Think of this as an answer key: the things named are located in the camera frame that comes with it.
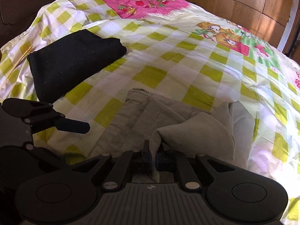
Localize light grey pants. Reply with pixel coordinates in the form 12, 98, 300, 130
90, 88, 255, 168

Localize brown wooden door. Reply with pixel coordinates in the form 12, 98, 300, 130
282, 0, 299, 57

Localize wooden wardrobe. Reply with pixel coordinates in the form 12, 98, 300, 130
187, 0, 294, 47

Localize folded black garment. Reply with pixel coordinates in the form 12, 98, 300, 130
27, 29, 127, 103

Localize checkered floral bed quilt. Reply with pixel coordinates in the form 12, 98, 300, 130
1, 0, 299, 224

